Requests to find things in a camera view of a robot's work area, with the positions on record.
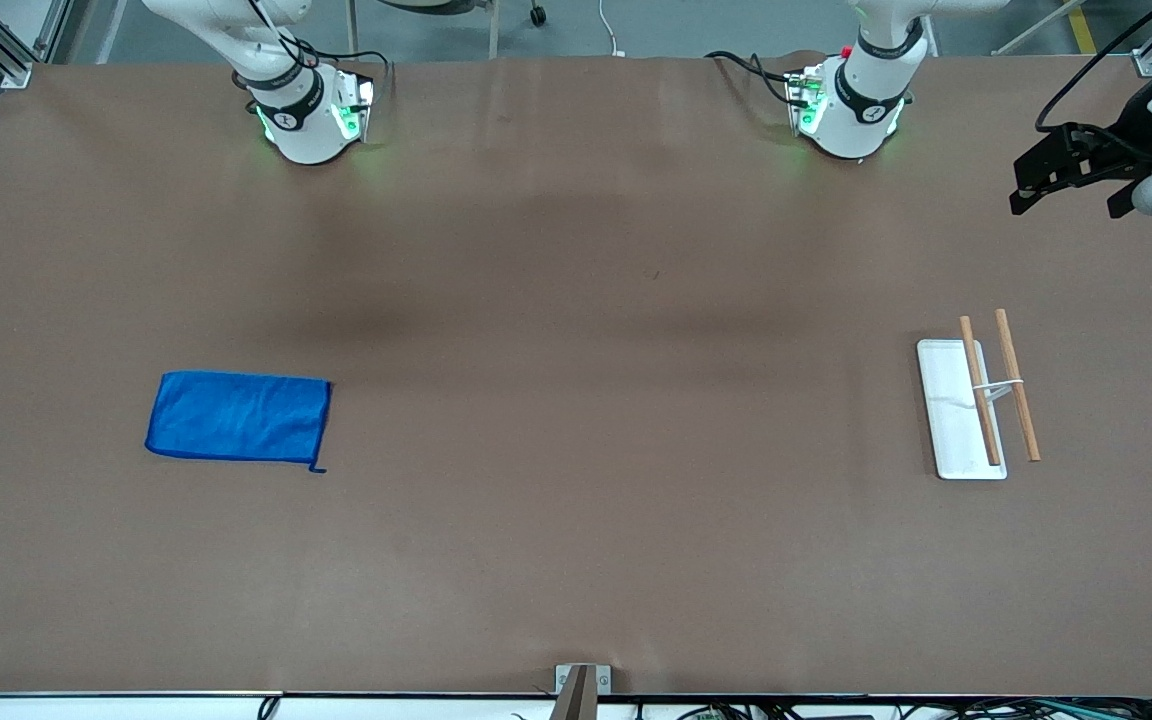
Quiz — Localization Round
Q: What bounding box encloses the blue microfibre towel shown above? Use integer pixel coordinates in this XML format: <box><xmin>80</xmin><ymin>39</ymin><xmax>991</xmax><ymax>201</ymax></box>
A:
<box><xmin>144</xmin><ymin>371</ymin><xmax>334</xmax><ymax>474</ymax></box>

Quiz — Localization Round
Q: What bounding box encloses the wooden rack rod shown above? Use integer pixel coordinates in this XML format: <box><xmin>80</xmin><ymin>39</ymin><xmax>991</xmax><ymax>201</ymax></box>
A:
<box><xmin>959</xmin><ymin>316</ymin><xmax>1003</xmax><ymax>467</ymax></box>
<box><xmin>995</xmin><ymin>308</ymin><xmax>1042</xmax><ymax>463</ymax></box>

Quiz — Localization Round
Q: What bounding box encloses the brown table cover sheet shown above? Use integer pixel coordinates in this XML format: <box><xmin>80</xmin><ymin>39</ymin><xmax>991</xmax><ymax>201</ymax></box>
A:
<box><xmin>0</xmin><ymin>55</ymin><xmax>1152</xmax><ymax>698</ymax></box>

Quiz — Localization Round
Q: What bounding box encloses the dark brown upright bar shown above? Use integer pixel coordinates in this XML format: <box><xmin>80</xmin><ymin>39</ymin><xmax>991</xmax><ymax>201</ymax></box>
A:
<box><xmin>548</xmin><ymin>667</ymin><xmax>598</xmax><ymax>720</ymax></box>

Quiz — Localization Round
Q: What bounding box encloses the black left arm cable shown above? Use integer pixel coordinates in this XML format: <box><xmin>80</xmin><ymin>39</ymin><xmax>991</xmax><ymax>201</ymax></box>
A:
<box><xmin>1034</xmin><ymin>0</ymin><xmax>1152</xmax><ymax>136</ymax></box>

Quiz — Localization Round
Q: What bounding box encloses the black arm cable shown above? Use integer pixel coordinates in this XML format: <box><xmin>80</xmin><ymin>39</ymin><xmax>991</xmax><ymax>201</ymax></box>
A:
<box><xmin>1034</xmin><ymin>0</ymin><xmax>1152</xmax><ymax>136</ymax></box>
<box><xmin>244</xmin><ymin>0</ymin><xmax>395</xmax><ymax>79</ymax></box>

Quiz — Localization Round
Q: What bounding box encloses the black left base cable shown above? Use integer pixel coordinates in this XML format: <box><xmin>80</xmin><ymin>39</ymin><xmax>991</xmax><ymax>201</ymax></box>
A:
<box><xmin>704</xmin><ymin>50</ymin><xmax>809</xmax><ymax>106</ymax></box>

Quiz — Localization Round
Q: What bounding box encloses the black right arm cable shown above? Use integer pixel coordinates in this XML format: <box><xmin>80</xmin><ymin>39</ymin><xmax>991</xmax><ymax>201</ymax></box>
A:
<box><xmin>244</xmin><ymin>0</ymin><xmax>395</xmax><ymax>79</ymax></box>

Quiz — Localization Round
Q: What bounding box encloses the thin white cable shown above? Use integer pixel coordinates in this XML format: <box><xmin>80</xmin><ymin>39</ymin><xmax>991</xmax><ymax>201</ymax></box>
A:
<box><xmin>597</xmin><ymin>0</ymin><xmax>629</xmax><ymax>58</ymax></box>

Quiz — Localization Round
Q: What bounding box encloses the black cable bundle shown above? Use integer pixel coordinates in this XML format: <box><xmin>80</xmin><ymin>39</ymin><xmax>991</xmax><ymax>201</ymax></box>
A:
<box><xmin>636</xmin><ymin>697</ymin><xmax>1152</xmax><ymax>720</ymax></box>

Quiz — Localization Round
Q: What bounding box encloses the grey metal table bracket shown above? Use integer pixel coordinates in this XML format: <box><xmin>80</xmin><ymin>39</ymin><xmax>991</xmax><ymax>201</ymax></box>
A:
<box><xmin>554</xmin><ymin>663</ymin><xmax>613</xmax><ymax>695</ymax></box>

